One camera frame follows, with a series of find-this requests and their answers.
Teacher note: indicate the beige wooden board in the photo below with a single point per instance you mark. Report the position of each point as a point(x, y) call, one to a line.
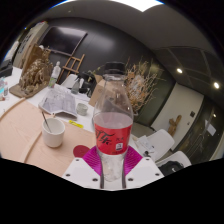
point(16, 126)
point(50, 156)

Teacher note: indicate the yellow marker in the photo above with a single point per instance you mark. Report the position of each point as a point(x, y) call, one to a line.
point(76, 124)

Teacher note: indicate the brown carved sculpture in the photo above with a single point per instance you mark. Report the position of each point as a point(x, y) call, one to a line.
point(33, 76)

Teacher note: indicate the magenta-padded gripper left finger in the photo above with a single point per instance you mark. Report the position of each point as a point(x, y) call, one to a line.
point(81, 171)

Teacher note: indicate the flat round red coaster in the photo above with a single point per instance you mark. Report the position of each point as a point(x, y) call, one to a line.
point(80, 151)

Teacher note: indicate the metal spoon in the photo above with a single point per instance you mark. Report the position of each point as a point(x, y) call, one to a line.
point(46, 121)

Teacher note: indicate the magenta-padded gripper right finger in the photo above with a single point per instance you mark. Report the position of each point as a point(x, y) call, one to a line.
point(145, 171)

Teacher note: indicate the grey spray bottle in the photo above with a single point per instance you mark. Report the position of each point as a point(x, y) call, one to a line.
point(76, 87)

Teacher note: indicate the black backpack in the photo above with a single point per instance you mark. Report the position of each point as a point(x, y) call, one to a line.
point(170, 168)

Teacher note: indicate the white ceramic mug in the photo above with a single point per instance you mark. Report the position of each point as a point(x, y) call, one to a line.
point(53, 136)

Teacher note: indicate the wooden easel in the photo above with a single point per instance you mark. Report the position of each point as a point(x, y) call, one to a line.
point(70, 69)

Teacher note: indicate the clear red-labelled drink bottle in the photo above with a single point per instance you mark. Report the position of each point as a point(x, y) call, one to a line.
point(113, 133)

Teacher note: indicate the white spray bottle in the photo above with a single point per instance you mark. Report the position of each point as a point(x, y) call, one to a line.
point(54, 76)

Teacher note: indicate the potted dried branch plant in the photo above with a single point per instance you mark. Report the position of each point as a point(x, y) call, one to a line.
point(140, 86)

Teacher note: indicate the black wall screen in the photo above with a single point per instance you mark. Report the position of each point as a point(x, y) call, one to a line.
point(61, 40)

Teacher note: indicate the wooden wall figure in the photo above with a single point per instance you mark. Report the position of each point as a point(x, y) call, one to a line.
point(174, 126)

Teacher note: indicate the beige cabinet with posters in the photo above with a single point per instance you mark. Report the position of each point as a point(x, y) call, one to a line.
point(30, 41)

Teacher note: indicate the black tabletop appliance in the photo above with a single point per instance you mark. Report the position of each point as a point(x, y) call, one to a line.
point(88, 83)

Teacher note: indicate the small white cup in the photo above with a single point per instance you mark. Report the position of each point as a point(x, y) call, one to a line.
point(82, 109)

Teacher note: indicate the flat black box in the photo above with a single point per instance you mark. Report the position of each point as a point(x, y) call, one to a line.
point(6, 70)

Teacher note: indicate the long ceiling light panel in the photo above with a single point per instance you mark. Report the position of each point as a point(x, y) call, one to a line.
point(140, 4)

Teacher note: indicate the open printed newspaper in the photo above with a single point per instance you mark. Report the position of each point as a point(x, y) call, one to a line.
point(58, 101)

